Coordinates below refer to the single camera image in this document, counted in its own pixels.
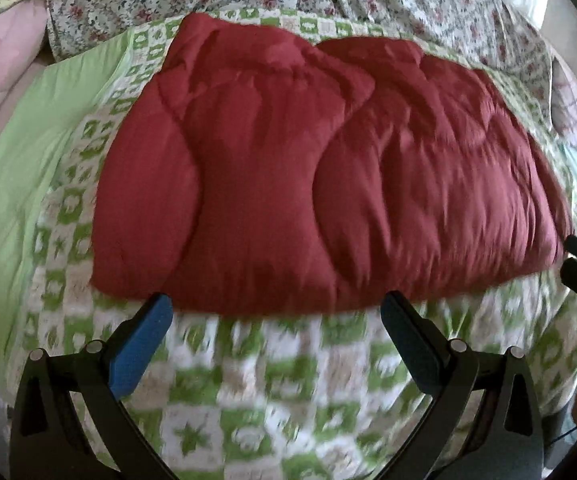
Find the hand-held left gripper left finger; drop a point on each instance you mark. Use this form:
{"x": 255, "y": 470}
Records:
{"x": 141, "y": 351}

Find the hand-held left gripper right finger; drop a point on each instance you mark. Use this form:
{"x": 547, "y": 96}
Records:
{"x": 409, "y": 346}

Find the red quilted jacket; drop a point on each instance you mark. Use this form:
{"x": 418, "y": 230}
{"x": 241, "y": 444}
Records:
{"x": 328, "y": 170}

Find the green checked blanket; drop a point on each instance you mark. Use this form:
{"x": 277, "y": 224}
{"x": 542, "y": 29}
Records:
{"x": 278, "y": 390}

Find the pink plaid pillow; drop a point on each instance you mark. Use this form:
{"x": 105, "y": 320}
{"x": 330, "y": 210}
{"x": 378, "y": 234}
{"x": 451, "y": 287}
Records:
{"x": 567, "y": 95}

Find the plain green sheet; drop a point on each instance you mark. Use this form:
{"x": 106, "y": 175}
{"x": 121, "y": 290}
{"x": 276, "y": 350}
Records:
{"x": 23, "y": 170}

